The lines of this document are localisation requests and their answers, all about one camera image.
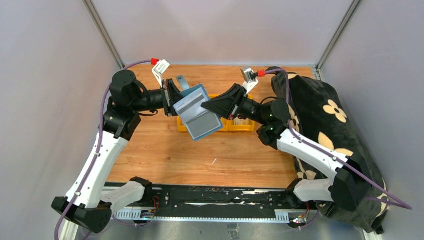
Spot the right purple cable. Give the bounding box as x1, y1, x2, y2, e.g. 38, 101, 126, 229
256, 67, 414, 211

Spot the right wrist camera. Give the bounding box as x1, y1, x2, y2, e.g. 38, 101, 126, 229
240, 66, 259, 94

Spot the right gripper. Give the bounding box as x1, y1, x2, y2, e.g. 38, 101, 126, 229
201, 84, 269, 126

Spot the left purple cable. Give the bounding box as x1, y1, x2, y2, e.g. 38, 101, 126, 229
53, 58, 161, 240

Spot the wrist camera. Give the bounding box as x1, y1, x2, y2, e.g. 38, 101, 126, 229
240, 66, 259, 94
150, 58, 171, 87

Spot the aluminium frame rail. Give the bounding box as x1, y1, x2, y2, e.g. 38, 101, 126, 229
59, 186, 382, 240

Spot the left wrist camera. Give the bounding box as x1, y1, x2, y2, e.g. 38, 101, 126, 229
150, 58, 171, 87

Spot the middle yellow bin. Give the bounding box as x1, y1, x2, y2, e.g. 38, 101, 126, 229
208, 94, 230, 132

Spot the black floral plush blanket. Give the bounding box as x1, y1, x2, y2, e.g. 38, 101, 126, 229
271, 72, 389, 234

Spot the gold cards stack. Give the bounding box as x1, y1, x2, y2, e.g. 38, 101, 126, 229
234, 118, 249, 126

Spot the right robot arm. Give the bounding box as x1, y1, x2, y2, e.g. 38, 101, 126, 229
201, 84, 372, 212

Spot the purple cable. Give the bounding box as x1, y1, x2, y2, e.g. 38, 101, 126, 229
256, 67, 414, 211
53, 58, 161, 240

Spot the right yellow bin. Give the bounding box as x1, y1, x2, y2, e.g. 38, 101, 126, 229
229, 94, 257, 133

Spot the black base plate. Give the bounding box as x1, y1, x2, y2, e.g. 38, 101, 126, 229
120, 184, 320, 220

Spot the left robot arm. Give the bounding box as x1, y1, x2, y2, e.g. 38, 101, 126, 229
51, 70, 183, 234

